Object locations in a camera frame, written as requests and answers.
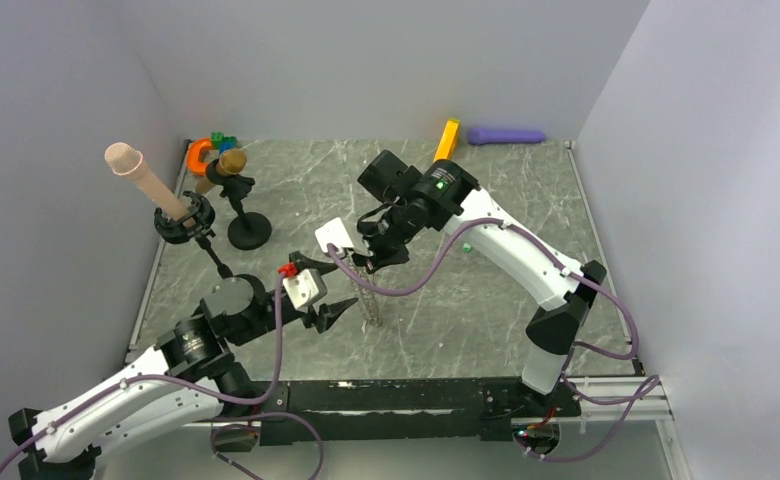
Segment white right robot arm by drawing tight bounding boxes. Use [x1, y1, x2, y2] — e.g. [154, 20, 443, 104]
[356, 150, 607, 416]

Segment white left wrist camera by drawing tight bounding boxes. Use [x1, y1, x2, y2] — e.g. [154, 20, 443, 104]
[278, 263, 328, 312]

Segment purple cylinder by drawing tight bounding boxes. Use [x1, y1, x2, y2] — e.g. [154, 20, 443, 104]
[466, 127, 546, 145]

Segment black short microphone stand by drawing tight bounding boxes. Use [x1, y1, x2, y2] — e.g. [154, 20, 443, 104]
[213, 174, 272, 251]

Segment metal disc with keyrings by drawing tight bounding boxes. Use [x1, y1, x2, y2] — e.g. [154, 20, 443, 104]
[347, 259, 383, 328]

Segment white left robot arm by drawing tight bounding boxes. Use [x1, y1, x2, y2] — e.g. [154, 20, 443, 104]
[4, 252, 357, 479]

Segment gold microphone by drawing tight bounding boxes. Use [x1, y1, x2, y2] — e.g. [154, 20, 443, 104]
[194, 148, 248, 195]

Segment green blue toy bricks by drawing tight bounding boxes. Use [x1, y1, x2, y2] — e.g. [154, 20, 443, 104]
[209, 131, 238, 154]

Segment orange horseshoe toy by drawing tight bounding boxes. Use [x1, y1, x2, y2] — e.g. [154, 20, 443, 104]
[185, 138, 213, 176]

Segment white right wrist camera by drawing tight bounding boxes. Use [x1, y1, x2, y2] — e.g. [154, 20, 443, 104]
[314, 217, 369, 257]

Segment yellow block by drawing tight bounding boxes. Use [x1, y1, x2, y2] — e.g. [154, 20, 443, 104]
[433, 118, 460, 162]

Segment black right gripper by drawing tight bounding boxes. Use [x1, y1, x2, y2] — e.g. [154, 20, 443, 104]
[348, 199, 421, 273]

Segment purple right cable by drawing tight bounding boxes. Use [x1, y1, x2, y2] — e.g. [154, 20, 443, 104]
[326, 217, 662, 465]

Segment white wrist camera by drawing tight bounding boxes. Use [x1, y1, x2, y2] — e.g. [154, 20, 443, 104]
[314, 217, 369, 257]
[278, 263, 328, 312]

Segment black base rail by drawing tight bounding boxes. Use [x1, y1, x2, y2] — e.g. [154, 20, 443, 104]
[259, 377, 582, 441]

